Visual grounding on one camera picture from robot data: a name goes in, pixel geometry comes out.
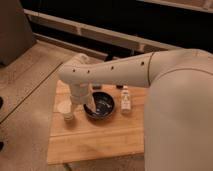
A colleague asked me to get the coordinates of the grey cabinet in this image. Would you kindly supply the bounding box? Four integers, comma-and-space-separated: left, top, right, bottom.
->
0, 0, 36, 66

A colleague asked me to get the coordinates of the white cup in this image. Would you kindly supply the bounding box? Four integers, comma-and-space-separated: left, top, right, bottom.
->
57, 100, 74, 121

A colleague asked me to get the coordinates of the wooden table board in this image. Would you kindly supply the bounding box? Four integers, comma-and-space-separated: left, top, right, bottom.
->
47, 81, 147, 164

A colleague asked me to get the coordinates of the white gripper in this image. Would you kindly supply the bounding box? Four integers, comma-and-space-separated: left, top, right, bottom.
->
69, 84, 96, 115

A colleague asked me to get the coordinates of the white railing shelf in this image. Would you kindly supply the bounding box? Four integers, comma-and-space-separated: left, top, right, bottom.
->
24, 9, 177, 53

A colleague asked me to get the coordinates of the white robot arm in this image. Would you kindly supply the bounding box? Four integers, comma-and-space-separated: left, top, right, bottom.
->
59, 49, 213, 171

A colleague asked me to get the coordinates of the small white bottle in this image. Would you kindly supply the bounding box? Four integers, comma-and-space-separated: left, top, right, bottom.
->
121, 86, 131, 113

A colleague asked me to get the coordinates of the dark ceramic bowl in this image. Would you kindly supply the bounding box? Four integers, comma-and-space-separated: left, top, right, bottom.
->
83, 92, 115, 120

